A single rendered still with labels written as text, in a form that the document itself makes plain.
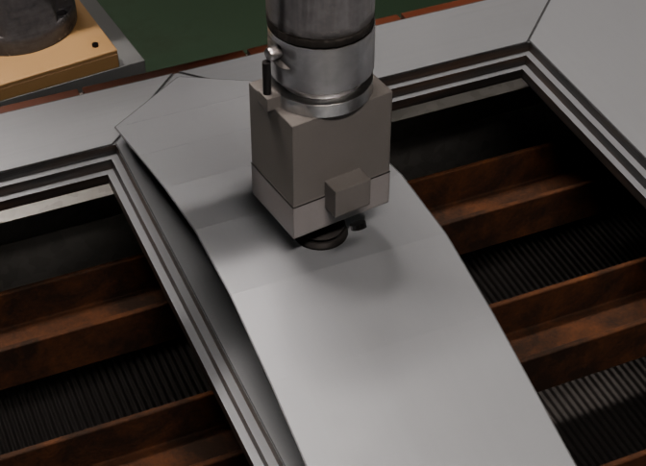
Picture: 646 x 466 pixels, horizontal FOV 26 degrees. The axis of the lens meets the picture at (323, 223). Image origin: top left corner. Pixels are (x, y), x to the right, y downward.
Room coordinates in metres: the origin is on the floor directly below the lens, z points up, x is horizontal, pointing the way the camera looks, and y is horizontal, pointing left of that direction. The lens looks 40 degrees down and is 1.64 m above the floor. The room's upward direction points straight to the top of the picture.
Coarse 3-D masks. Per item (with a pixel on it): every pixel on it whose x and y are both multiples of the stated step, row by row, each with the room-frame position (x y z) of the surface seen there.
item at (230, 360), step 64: (448, 64) 1.19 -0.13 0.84; (512, 64) 1.21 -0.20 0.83; (576, 128) 1.11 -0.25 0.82; (0, 192) 1.00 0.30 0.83; (64, 192) 1.02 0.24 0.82; (128, 192) 0.99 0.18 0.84; (640, 192) 1.00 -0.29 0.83; (192, 256) 0.89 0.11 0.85; (192, 320) 0.83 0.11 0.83; (256, 384) 0.74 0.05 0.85; (256, 448) 0.70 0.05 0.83
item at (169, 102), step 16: (224, 80) 1.14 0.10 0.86; (240, 80) 1.14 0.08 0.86; (160, 96) 1.11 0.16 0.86; (176, 96) 1.11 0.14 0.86; (192, 96) 1.11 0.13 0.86; (208, 96) 1.10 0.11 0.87; (224, 96) 1.10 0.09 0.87; (240, 96) 1.10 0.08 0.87; (144, 112) 1.08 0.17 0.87; (160, 112) 1.07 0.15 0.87
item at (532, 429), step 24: (528, 408) 0.68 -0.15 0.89; (456, 432) 0.66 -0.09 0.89; (480, 432) 0.66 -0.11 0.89; (504, 432) 0.66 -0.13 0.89; (528, 432) 0.66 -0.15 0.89; (552, 432) 0.66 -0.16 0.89; (384, 456) 0.63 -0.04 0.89; (408, 456) 0.63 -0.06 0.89; (432, 456) 0.64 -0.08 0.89; (456, 456) 0.64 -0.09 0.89; (480, 456) 0.64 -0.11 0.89; (504, 456) 0.64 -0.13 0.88; (528, 456) 0.64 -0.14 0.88; (552, 456) 0.64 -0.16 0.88
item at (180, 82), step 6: (180, 78) 1.16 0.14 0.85; (186, 78) 1.16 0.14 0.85; (192, 78) 1.15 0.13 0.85; (198, 78) 1.15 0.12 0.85; (204, 78) 1.15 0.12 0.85; (210, 78) 1.15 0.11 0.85; (168, 84) 1.14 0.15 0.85; (174, 84) 1.14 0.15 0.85; (180, 84) 1.14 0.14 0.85; (186, 84) 1.14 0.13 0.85; (192, 84) 1.14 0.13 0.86; (162, 90) 1.13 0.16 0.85
